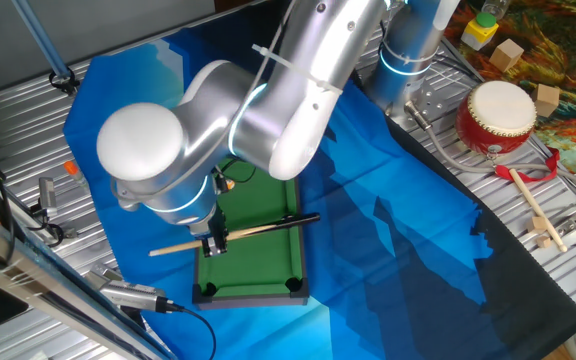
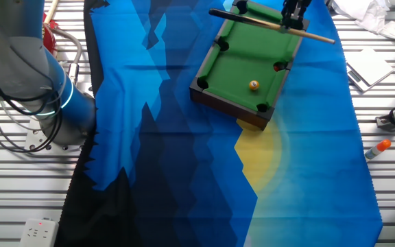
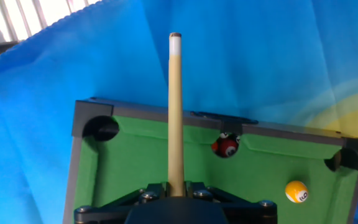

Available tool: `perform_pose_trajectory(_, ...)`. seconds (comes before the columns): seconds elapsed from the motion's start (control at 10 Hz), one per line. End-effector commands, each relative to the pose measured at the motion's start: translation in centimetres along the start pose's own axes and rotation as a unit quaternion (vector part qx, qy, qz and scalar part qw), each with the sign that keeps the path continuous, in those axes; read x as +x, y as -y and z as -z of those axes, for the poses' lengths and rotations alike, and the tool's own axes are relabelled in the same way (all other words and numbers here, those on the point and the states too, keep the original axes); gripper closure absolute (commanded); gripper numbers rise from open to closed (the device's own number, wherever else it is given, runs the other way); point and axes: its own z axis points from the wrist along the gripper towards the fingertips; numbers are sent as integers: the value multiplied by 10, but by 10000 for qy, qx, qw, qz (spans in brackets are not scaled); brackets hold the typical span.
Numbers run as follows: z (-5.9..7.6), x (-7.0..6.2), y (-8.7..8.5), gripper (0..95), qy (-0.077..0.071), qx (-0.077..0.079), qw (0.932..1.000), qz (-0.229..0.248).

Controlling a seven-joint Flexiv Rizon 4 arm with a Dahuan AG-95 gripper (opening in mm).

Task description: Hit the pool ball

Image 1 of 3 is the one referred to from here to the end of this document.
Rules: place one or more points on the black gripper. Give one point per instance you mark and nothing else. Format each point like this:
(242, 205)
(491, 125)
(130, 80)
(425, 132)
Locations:
(216, 227)

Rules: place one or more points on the wooden pool cue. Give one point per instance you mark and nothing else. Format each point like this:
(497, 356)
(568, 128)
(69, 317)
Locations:
(263, 229)

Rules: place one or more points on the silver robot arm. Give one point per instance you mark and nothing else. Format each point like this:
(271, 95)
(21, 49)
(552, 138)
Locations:
(288, 75)

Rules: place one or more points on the mini green pool table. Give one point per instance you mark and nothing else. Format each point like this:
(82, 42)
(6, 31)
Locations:
(248, 270)

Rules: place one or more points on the yellow striped pool ball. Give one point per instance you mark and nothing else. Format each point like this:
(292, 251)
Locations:
(231, 185)

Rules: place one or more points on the glue stick orange cap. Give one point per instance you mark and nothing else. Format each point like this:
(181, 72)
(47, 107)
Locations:
(74, 172)

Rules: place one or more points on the blue mountain print cloth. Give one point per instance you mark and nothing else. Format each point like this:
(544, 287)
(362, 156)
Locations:
(393, 200)

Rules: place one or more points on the black pole clamp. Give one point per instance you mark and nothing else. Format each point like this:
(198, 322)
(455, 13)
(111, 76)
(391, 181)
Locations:
(64, 80)

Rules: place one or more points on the blue pole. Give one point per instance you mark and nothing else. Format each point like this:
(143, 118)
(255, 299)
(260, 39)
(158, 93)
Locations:
(40, 40)

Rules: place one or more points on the red drum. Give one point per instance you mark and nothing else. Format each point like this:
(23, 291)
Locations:
(498, 115)

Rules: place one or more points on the small wooden block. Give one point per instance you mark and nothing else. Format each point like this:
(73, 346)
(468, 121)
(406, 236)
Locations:
(544, 242)
(537, 224)

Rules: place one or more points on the wooden drumstick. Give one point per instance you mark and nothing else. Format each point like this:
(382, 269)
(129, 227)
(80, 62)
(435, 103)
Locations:
(535, 207)

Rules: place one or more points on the yellow box green button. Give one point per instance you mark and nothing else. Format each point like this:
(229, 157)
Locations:
(478, 32)

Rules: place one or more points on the wooden cube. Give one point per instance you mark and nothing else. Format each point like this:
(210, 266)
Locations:
(546, 100)
(506, 55)

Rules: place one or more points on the clear plastic bottle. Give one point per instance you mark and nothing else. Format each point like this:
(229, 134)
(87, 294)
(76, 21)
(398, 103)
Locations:
(495, 7)

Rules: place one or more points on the silver camera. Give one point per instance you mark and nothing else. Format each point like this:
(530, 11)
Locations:
(133, 296)

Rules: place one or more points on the grey camera mount block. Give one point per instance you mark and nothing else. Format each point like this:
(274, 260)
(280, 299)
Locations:
(105, 276)

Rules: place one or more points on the small grey camera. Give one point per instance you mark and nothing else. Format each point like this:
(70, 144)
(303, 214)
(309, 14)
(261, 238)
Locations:
(47, 195)

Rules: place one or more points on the aluminium frame bar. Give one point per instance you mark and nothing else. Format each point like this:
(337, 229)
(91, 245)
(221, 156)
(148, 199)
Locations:
(43, 285)

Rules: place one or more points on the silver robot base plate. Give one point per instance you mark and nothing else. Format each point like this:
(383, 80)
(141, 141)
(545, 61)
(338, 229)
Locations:
(430, 100)

